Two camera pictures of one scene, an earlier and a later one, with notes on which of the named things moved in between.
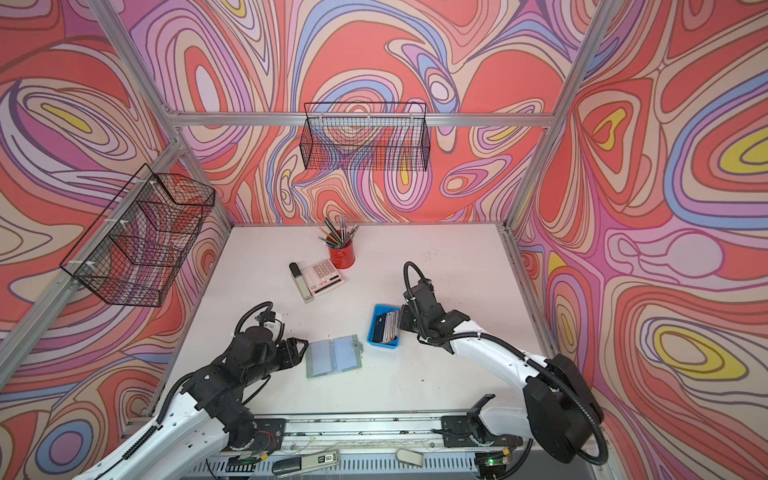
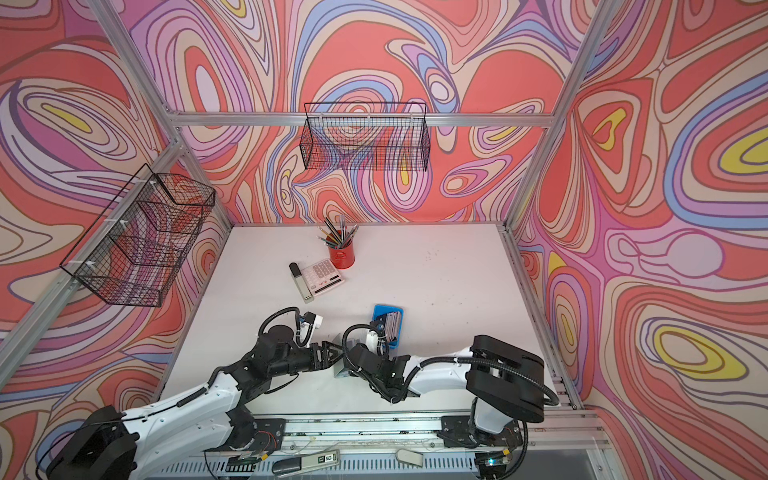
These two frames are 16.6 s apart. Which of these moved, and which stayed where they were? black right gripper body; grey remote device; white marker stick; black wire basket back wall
Moved: black right gripper body
Stayed: black wire basket back wall; white marker stick; grey remote device
